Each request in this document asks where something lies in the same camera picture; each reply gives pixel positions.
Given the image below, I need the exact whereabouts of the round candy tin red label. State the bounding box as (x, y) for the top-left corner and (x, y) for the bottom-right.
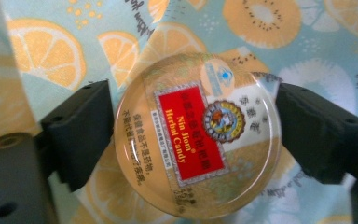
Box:
(114, 52), (283, 220)

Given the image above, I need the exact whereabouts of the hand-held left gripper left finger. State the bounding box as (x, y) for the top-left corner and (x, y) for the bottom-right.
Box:
(39, 79), (116, 193)

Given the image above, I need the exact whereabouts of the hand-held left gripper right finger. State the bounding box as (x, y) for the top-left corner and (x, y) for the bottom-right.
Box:
(275, 82), (358, 185)

